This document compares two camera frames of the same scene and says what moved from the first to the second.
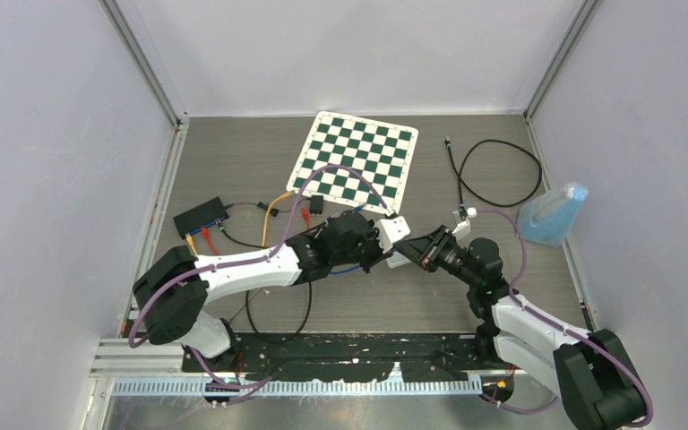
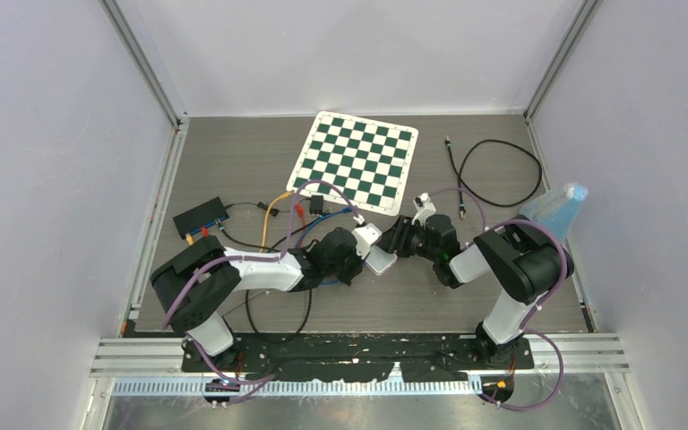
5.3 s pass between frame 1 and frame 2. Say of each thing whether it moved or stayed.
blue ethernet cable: moved
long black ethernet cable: stayed
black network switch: stayed
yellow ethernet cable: stayed
